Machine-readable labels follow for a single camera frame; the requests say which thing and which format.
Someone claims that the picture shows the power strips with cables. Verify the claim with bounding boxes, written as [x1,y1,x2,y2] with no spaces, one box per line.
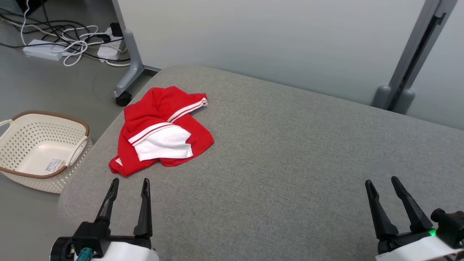
[20,0,100,67]

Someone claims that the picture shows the cream plastic laundry basket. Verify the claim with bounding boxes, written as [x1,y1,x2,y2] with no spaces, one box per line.
[0,111,93,194]

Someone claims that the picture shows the red basketball jersey white sleeves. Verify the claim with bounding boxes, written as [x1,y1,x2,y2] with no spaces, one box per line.
[109,86,215,177]

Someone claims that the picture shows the long white power strip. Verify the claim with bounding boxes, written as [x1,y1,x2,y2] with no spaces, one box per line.
[22,39,65,61]

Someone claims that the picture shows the grey partition post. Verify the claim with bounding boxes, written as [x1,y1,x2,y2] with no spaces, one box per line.
[372,0,458,115]

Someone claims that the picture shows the left black cable teal plug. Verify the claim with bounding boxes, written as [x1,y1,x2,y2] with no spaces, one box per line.
[74,248,95,261]

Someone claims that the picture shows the black floor device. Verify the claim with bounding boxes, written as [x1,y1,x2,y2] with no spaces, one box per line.
[16,0,47,15]

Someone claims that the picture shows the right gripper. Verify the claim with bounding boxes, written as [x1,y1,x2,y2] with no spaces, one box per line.
[365,176,464,261]

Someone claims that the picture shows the black caster wheel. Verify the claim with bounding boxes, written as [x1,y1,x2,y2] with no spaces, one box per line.
[115,91,133,107]

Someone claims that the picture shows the grey partition leg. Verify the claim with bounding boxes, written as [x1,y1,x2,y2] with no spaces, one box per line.
[111,0,162,99]

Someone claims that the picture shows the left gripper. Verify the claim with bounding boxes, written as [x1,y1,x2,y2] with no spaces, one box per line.
[50,178,160,261]

